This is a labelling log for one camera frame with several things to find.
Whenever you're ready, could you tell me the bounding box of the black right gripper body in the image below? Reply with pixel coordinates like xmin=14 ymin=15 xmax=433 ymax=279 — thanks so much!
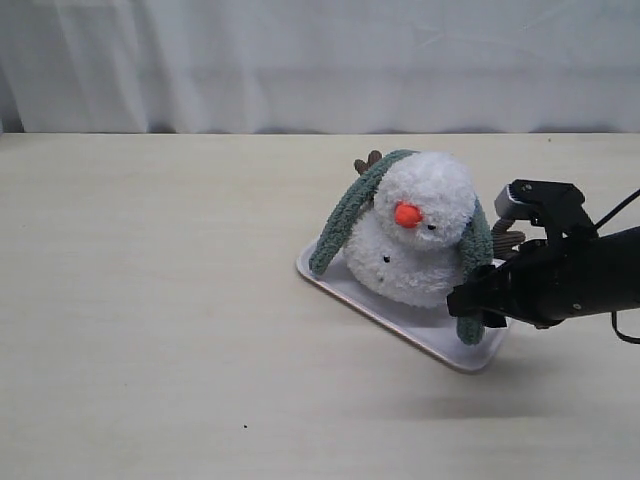
xmin=495 ymin=238 xmax=600 ymax=328

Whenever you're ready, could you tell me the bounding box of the green knitted scarf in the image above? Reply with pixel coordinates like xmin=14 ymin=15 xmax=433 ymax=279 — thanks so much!
xmin=308 ymin=148 xmax=494 ymax=347

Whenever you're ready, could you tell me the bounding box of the white rectangular tray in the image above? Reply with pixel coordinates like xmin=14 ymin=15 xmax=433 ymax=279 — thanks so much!
xmin=296 ymin=241 xmax=510 ymax=374

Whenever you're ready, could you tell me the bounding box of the white plush snowman toy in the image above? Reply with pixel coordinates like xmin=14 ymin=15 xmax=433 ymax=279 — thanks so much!
xmin=343 ymin=151 xmax=525 ymax=308

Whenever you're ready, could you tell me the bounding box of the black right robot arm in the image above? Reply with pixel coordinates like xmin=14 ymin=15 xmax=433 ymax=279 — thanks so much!
xmin=447 ymin=227 xmax=639 ymax=329

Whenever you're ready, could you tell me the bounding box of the white backdrop curtain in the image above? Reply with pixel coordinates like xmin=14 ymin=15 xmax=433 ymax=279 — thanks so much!
xmin=1 ymin=1 xmax=639 ymax=134

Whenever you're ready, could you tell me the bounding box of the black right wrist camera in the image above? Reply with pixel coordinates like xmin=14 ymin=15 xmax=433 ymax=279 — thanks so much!
xmin=494 ymin=179 xmax=598 ymax=244

